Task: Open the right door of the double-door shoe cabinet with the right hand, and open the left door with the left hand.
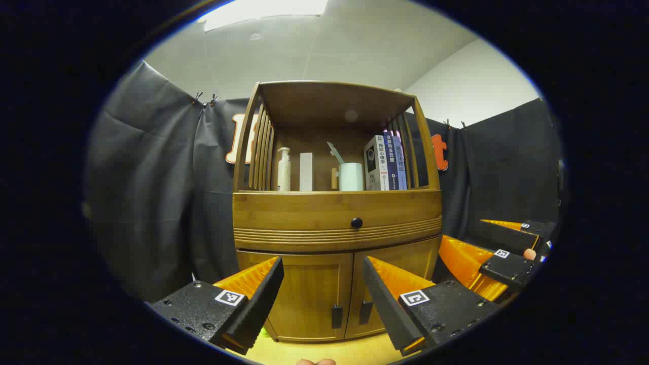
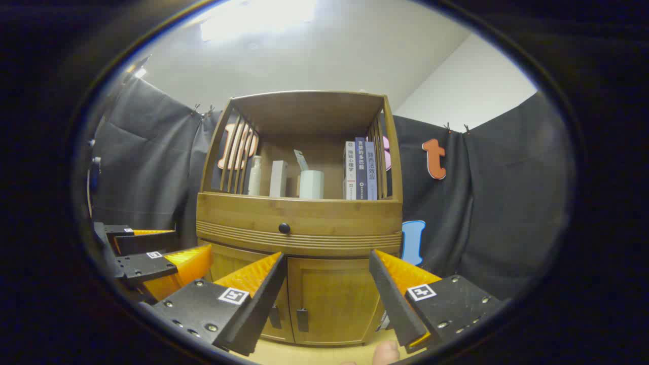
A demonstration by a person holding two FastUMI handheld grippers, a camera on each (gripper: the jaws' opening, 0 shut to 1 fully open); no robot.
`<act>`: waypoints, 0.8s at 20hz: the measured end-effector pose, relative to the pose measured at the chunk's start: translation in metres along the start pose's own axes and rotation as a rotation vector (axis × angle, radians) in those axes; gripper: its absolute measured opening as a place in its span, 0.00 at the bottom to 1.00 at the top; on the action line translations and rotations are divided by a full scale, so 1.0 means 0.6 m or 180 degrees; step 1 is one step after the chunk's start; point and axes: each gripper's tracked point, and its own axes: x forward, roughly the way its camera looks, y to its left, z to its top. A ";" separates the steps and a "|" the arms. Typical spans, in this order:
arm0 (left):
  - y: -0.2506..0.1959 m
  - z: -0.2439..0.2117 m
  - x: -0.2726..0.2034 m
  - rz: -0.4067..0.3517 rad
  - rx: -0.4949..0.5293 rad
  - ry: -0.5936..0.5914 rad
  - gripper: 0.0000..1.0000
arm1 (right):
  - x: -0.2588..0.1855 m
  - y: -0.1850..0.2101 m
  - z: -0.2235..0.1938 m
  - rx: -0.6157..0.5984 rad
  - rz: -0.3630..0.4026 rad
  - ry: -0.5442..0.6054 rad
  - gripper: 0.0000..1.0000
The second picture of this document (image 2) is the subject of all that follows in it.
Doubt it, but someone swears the wooden ribbed drawer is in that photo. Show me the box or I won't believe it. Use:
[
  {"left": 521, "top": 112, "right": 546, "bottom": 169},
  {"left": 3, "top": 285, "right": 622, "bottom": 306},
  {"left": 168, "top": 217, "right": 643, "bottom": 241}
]
[{"left": 196, "top": 193, "right": 404, "bottom": 257}]

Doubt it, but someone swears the black backdrop cloth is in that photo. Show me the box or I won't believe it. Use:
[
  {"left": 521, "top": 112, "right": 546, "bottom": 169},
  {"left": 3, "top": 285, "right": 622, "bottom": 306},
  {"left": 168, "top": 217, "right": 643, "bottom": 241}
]
[{"left": 89, "top": 76, "right": 576, "bottom": 305}]

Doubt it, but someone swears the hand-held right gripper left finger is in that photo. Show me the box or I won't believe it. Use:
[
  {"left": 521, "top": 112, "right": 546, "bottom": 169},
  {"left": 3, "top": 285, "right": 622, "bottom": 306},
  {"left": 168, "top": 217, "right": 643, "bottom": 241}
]
[{"left": 137, "top": 251, "right": 288, "bottom": 357}]

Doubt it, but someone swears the wooden shoe cabinet door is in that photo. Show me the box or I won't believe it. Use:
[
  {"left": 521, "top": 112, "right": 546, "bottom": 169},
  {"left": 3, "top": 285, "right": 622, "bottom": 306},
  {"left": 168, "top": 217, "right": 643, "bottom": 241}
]
[
  {"left": 287, "top": 256, "right": 388, "bottom": 348},
  {"left": 205, "top": 242, "right": 295, "bottom": 344}
]

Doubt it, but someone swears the person's foot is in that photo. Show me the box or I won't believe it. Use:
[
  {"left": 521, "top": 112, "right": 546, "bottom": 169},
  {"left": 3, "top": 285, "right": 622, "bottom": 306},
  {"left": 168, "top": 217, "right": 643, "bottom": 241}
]
[{"left": 340, "top": 340, "right": 401, "bottom": 365}]

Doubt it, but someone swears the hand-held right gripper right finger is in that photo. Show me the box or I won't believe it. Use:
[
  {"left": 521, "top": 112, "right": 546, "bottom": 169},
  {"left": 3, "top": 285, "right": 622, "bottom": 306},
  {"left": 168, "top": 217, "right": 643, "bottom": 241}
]
[{"left": 369, "top": 249, "right": 509, "bottom": 354}]

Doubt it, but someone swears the wooden double-door shoe cabinet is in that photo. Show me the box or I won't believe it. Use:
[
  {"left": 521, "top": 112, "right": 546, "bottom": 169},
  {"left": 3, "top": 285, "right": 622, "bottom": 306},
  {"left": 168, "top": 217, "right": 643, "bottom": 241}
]
[{"left": 195, "top": 90, "right": 405, "bottom": 348}]

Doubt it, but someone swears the light blue book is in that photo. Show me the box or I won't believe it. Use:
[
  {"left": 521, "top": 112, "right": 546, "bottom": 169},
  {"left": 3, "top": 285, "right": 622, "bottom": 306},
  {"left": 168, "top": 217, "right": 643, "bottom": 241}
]
[{"left": 366, "top": 141, "right": 378, "bottom": 201}]

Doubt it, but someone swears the white pump bottle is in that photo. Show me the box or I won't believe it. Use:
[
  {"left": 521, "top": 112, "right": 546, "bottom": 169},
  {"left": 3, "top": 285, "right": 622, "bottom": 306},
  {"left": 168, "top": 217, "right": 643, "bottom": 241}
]
[{"left": 247, "top": 155, "right": 263, "bottom": 196}]

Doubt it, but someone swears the tall white carton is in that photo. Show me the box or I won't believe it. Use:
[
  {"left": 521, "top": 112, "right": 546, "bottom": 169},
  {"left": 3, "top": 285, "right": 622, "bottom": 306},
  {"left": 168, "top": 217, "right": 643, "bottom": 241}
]
[{"left": 269, "top": 160, "right": 288, "bottom": 198}]

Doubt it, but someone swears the white cup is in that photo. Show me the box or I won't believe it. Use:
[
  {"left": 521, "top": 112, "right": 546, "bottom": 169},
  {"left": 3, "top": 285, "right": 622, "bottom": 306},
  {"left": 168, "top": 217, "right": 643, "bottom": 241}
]
[{"left": 299, "top": 170, "right": 325, "bottom": 200}]

